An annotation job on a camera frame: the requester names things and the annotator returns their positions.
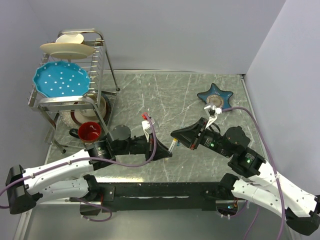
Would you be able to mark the metal dish rack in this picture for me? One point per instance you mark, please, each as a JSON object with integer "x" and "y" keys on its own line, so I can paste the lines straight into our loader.
{"x": 56, "y": 111}

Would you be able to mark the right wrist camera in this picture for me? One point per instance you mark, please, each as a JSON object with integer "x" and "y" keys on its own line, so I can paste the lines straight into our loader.
{"x": 212, "y": 112}

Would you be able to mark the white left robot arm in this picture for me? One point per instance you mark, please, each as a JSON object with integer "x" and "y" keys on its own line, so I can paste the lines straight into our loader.
{"x": 67, "y": 177}

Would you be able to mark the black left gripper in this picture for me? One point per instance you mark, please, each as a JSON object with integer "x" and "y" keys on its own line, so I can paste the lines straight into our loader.
{"x": 149, "y": 147}

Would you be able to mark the blue star-shaped dish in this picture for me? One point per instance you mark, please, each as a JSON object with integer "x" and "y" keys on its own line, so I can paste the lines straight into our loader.
{"x": 216, "y": 96}

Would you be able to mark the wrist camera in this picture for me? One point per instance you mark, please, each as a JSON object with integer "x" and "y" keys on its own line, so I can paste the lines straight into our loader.
{"x": 212, "y": 112}
{"x": 148, "y": 124}

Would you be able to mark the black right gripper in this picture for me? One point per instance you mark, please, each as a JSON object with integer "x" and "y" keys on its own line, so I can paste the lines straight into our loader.
{"x": 187, "y": 135}

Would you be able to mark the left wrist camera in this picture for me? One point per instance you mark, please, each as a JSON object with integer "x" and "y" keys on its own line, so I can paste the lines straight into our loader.
{"x": 148, "y": 124}

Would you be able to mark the large cream plate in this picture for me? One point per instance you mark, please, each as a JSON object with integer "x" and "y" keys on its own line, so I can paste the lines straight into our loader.
{"x": 68, "y": 51}

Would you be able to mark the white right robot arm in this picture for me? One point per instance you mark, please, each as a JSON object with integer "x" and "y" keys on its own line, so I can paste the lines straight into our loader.
{"x": 254, "y": 179}

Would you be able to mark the blue polka dot plate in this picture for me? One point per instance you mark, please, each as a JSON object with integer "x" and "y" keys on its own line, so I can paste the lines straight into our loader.
{"x": 61, "y": 79}

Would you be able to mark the small cream plate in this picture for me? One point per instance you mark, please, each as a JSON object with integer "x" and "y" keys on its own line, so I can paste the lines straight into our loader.
{"x": 70, "y": 38}

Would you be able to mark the white bowl brown rim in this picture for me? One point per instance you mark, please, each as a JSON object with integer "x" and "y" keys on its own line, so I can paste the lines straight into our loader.
{"x": 88, "y": 115}

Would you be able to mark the red mug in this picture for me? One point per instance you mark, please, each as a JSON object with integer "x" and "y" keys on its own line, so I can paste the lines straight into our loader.
{"x": 89, "y": 132}

